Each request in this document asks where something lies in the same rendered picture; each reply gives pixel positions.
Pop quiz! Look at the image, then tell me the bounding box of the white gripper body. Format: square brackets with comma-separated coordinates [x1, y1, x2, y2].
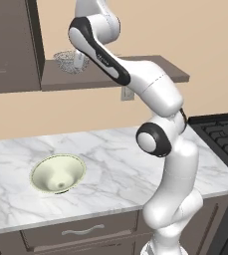
[74, 49, 91, 70]

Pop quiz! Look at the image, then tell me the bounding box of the pale green bowl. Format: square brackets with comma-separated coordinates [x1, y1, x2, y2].
[29, 152, 88, 195]

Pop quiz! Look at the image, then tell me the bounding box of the brown base cabinet door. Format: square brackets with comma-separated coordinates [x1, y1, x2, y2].
[179, 194, 228, 255]

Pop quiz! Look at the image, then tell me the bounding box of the black hob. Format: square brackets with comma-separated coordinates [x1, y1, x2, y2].
[187, 112, 228, 172]

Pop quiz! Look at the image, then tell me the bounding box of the brown drawer front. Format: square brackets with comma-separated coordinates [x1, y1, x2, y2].
[20, 210, 140, 252]

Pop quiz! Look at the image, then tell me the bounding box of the brown wall shelf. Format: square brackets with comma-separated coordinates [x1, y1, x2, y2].
[40, 55, 191, 93]

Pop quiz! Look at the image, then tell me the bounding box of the white wall outlet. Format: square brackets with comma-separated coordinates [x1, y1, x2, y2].
[120, 85, 135, 102]

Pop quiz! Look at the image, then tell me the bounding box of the silver drawer handle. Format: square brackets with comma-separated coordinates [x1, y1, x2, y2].
[61, 223, 106, 237]

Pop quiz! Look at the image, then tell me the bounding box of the dark cabinet door handle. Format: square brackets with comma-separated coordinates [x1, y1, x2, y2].
[199, 203, 220, 255]

